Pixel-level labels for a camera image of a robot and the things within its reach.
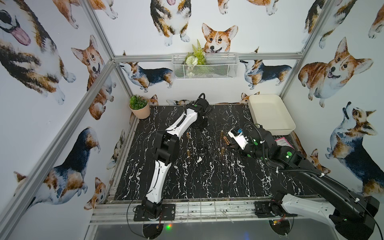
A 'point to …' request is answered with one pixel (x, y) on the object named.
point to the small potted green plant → (139, 106)
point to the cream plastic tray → (270, 112)
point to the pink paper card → (283, 142)
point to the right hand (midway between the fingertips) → (228, 145)
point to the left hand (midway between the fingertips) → (205, 125)
